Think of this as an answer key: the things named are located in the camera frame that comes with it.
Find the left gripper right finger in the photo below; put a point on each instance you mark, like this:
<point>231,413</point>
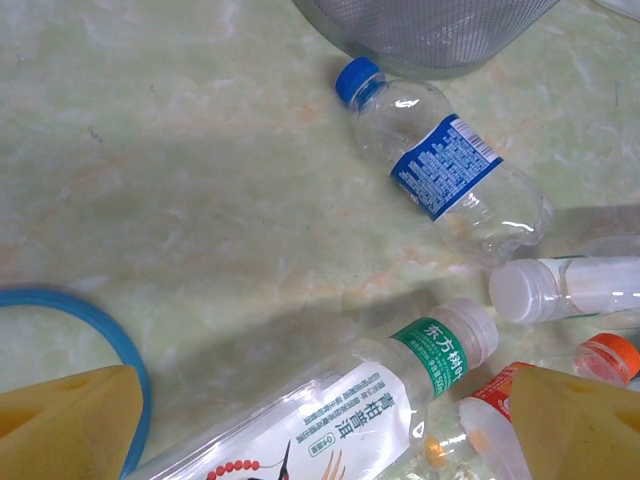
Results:
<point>580,430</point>

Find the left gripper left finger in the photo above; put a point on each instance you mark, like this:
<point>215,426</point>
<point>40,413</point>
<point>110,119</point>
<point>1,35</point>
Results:
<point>60,430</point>

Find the orange-label orange-capped bottle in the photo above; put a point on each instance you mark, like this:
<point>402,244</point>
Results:
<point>490,395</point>

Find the clear bottle colourful crane label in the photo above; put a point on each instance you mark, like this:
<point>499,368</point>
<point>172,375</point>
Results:
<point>350,400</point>

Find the small blue-capped water bottle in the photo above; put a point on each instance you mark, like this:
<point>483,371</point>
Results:
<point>445,165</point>

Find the grey mesh waste bin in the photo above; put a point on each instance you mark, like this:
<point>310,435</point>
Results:
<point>430,35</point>

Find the blue stethoscope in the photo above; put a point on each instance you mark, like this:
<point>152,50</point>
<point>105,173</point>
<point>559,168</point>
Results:
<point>100,312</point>

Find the clear bottle green white label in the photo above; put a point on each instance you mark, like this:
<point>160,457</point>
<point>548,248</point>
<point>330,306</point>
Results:
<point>520,290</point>

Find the white zipped case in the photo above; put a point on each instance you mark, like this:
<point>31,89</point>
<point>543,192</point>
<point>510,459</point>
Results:
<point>622,6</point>

